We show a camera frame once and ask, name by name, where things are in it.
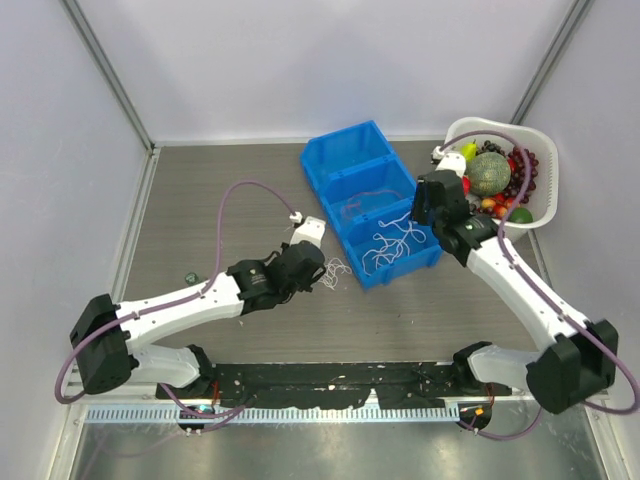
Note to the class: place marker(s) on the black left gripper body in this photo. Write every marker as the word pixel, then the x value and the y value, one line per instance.
pixel 288 291

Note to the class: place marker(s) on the green melon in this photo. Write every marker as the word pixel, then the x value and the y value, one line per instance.
pixel 489 173

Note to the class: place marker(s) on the dark red grape bunch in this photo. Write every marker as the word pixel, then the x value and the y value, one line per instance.
pixel 523 165

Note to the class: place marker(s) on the red yellow cherries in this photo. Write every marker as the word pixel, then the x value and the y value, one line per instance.
pixel 497 206

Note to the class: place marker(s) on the perforated cable duct strip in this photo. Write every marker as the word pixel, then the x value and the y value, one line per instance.
pixel 369 413

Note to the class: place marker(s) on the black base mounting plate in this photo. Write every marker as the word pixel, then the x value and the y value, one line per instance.
pixel 331 386

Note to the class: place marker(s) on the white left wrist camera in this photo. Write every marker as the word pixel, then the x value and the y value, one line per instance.
pixel 307 229

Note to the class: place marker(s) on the red apple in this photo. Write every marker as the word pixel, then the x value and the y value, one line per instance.
pixel 466 185

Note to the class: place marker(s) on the green yellow pear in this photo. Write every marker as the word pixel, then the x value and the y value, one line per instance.
pixel 469 151

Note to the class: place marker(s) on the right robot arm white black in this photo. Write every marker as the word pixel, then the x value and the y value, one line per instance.
pixel 567 365

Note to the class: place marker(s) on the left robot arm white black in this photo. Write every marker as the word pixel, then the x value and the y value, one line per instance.
pixel 118 343

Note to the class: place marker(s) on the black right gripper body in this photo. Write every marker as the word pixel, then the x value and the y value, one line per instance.
pixel 422 213

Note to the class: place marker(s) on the clear glass bottle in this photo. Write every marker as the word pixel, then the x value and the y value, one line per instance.
pixel 191 278

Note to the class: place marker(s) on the blue three-compartment bin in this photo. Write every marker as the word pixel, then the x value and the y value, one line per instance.
pixel 366 192

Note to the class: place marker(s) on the white fruit basket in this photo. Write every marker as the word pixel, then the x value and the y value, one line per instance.
pixel 544 199

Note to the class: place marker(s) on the green lime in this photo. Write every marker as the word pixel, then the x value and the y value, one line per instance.
pixel 521 215

